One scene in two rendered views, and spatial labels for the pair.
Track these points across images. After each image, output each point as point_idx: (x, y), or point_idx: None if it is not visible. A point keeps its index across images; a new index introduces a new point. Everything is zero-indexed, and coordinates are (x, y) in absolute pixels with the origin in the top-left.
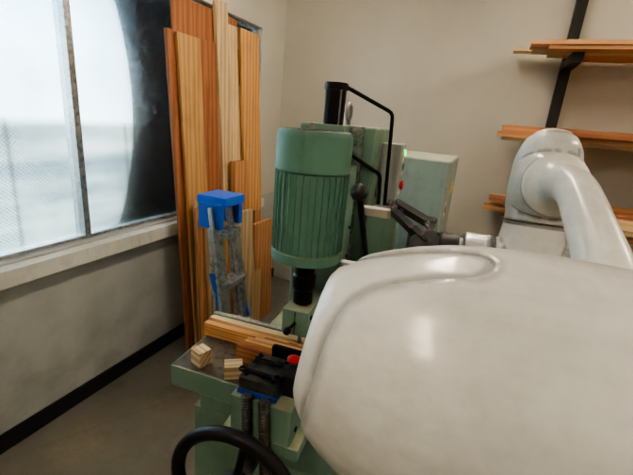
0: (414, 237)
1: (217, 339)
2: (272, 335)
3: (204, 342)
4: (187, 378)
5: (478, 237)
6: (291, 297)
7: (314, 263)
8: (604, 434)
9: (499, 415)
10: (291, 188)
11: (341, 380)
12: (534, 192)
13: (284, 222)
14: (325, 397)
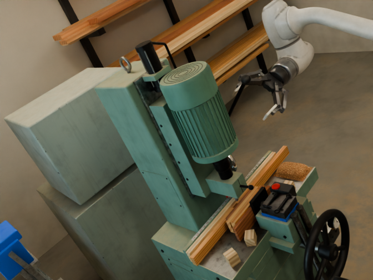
0: (266, 82)
1: (206, 256)
2: (223, 215)
3: (208, 263)
4: (243, 273)
5: (284, 61)
6: (203, 190)
7: (237, 139)
8: None
9: None
10: (211, 109)
11: None
12: (297, 26)
13: (216, 133)
14: None
